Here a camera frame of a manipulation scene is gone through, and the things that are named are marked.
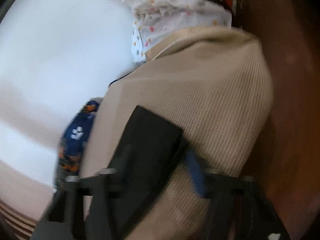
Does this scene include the black pants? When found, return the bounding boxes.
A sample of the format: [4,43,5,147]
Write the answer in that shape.
[107,104,188,240]

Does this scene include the white dotted cloth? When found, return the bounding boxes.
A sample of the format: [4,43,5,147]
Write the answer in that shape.
[121,0,233,64]

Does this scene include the blue dog print blanket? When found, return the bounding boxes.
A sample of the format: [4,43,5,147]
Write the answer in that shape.
[53,100,101,191]

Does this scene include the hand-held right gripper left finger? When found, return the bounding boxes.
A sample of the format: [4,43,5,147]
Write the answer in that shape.
[32,168,118,240]

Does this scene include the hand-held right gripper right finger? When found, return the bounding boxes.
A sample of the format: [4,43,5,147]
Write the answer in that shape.
[186,149,291,240]

